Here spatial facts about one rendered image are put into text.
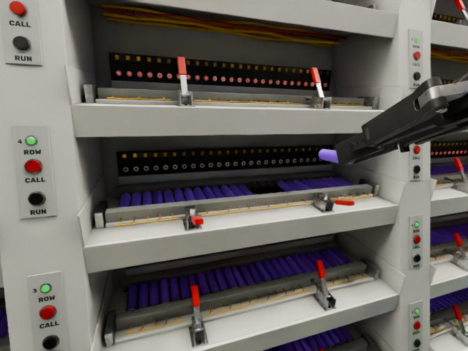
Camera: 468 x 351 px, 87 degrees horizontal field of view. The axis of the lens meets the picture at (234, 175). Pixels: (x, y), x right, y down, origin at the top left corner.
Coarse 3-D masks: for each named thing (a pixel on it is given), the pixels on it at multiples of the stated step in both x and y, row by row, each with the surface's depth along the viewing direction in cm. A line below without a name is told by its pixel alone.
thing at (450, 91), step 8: (432, 88) 19; (440, 88) 19; (448, 88) 19; (456, 88) 19; (464, 88) 19; (424, 96) 20; (432, 96) 19; (440, 96) 19; (448, 96) 19; (456, 96) 19; (424, 104) 20; (440, 112) 20
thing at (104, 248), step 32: (96, 192) 44; (384, 192) 57; (96, 224) 40; (160, 224) 42; (224, 224) 43; (256, 224) 43; (288, 224) 46; (320, 224) 48; (352, 224) 51; (384, 224) 54; (96, 256) 36; (128, 256) 38; (160, 256) 39
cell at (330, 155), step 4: (320, 152) 41; (324, 152) 40; (328, 152) 39; (332, 152) 38; (320, 156) 41; (324, 156) 40; (328, 156) 39; (332, 156) 38; (336, 156) 37; (328, 160) 40; (332, 160) 38; (336, 160) 37; (348, 164) 36
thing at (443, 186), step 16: (432, 144) 79; (448, 144) 82; (464, 144) 84; (432, 160) 81; (448, 160) 84; (464, 160) 86; (432, 176) 67; (448, 176) 68; (464, 176) 63; (432, 192) 56; (448, 192) 62; (464, 192) 62; (432, 208) 58; (448, 208) 60; (464, 208) 62
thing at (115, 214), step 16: (288, 192) 52; (304, 192) 52; (320, 192) 53; (336, 192) 54; (352, 192) 56; (368, 192) 57; (112, 208) 42; (128, 208) 42; (144, 208) 42; (160, 208) 43; (176, 208) 44; (208, 208) 46; (224, 208) 47; (128, 224) 40
